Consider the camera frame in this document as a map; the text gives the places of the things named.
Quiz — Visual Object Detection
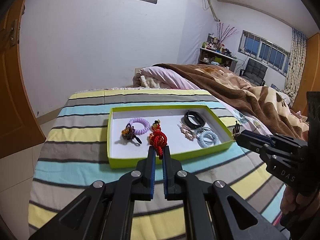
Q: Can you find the cluttered desk shelf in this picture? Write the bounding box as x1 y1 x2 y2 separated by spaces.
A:
198 33 238 71

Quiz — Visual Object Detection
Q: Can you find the black office chair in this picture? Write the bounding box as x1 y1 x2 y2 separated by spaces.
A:
239 59 268 86

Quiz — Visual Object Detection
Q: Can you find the person's right hand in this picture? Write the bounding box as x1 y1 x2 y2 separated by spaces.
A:
280 185 319 227

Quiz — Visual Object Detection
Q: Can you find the purple spiral hair tie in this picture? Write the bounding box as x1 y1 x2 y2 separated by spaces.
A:
127 117 151 136

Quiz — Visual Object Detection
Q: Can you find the window with bars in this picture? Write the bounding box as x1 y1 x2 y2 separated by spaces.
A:
238 30 290 76

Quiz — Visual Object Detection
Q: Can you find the floral curtain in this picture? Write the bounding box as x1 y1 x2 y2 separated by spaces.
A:
284 28 307 106

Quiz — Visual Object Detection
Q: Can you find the dried branch bouquet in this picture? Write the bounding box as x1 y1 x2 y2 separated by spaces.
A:
216 22 239 45

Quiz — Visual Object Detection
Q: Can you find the black fitness band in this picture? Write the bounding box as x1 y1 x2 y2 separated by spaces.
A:
183 110 206 129

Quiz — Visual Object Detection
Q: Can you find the dark beaded bracelet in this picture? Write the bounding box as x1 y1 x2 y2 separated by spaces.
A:
121 123 143 147

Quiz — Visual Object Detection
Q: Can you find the brown fleece blanket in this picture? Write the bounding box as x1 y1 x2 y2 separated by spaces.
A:
156 63 309 141

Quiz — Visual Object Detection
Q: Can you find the red knot charm with beads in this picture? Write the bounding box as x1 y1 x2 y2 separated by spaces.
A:
149 129 168 160

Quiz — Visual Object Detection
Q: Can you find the small red knot charm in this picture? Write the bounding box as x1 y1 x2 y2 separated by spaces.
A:
151 120 161 131

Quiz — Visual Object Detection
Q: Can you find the pink beaded chain bracelet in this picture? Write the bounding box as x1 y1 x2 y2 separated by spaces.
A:
177 121 198 142

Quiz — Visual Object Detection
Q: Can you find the pink floral duvet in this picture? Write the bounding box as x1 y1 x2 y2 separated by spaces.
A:
132 66 200 90

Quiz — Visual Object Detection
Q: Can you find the striped bed sheet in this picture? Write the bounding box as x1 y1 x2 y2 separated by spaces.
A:
28 89 285 239

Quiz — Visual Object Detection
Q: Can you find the lime green tray box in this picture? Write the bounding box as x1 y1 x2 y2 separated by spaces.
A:
107 105 233 168

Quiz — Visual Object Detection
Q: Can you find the black hair tie teal bead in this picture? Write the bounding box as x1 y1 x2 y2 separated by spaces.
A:
232 121 240 137

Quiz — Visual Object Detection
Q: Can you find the wooden door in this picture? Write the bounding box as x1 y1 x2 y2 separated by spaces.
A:
1 0 46 158

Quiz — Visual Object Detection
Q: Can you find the light blue spiral hair tie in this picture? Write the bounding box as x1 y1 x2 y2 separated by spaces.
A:
197 131 221 149

